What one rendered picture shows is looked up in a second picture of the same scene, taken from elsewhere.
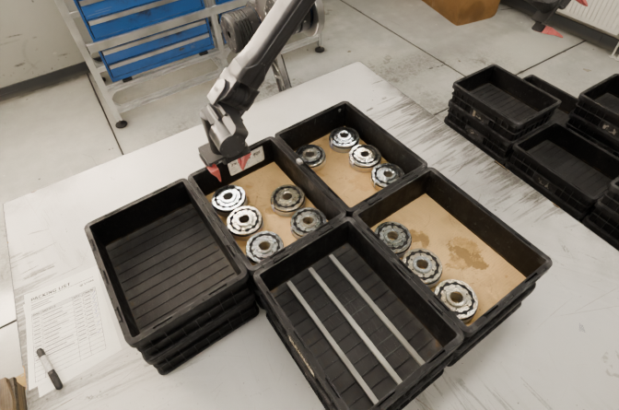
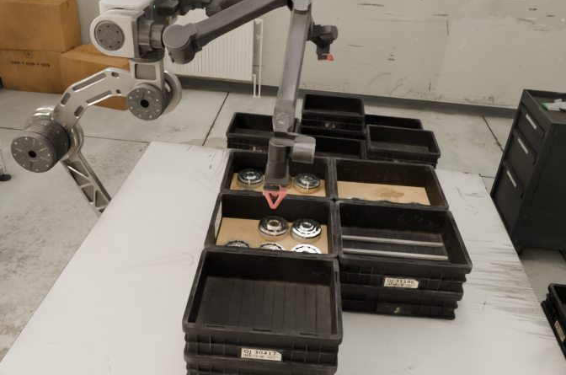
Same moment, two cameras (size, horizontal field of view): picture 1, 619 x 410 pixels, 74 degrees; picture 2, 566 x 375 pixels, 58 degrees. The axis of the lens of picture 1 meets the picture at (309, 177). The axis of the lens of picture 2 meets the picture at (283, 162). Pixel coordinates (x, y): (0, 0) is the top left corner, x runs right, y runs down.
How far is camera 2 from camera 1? 1.24 m
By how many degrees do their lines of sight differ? 47
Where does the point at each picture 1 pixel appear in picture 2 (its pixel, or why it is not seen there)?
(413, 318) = (411, 233)
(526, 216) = not seen: hidden behind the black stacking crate
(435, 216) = (354, 188)
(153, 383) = not seen: outside the picture
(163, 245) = (233, 311)
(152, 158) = (70, 300)
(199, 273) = (285, 302)
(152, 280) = not seen: hidden behind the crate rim
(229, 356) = (346, 347)
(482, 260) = (397, 192)
